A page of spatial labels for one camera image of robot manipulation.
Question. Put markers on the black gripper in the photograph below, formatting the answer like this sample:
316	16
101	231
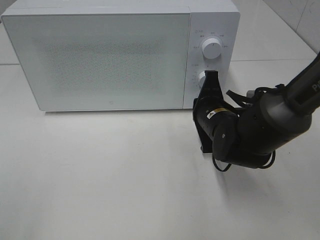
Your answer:
214	119

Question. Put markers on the white timer knob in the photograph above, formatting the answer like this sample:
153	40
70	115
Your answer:
201	77

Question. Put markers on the white microwave door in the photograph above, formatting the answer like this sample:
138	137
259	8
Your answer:
102	62

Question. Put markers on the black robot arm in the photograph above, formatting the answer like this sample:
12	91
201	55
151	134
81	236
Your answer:
262	121

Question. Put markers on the upper white power knob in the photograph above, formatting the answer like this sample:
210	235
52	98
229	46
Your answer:
211	48

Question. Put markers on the white microwave oven body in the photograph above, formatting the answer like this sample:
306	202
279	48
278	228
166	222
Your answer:
207	18

